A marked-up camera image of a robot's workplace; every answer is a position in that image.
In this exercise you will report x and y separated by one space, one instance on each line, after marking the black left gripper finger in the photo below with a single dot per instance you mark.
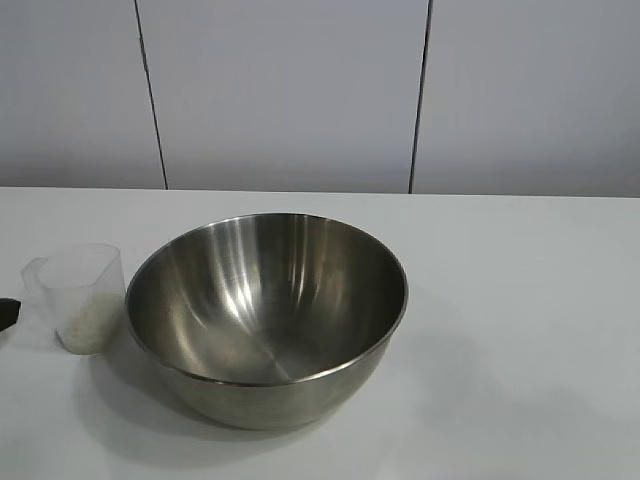
9 307

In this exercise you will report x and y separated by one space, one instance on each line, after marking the clear plastic measuring cup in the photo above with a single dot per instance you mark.
80 275

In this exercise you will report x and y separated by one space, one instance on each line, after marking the white rice grains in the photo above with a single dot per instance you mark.
92 325

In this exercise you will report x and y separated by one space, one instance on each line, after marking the stainless steel mixing bowl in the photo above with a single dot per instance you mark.
265 310

